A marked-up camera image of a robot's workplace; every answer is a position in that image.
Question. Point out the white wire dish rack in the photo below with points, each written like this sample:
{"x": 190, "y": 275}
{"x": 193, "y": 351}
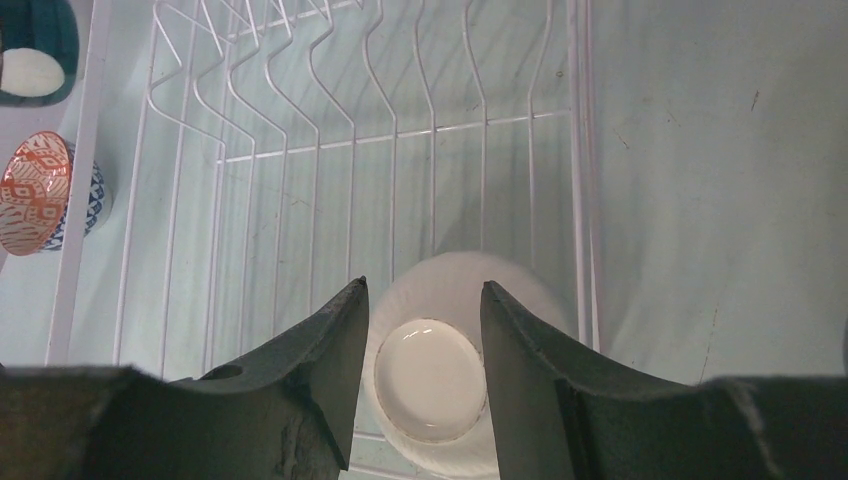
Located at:
{"x": 264, "y": 153}

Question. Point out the plain white bowl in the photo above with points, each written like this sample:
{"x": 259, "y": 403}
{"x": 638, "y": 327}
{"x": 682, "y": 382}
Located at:
{"x": 423, "y": 371}

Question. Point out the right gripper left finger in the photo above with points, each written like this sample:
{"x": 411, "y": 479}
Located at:
{"x": 284, "y": 410}

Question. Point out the white and navy bowl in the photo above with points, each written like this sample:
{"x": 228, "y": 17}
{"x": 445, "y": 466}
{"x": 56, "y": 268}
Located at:
{"x": 40, "y": 52}

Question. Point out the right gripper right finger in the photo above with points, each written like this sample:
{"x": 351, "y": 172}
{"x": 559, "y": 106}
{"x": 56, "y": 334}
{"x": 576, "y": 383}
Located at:
{"x": 563, "y": 411}

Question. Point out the blue zigzag orange-inside bowl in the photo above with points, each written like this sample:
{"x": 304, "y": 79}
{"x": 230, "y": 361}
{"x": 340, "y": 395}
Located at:
{"x": 35, "y": 194}

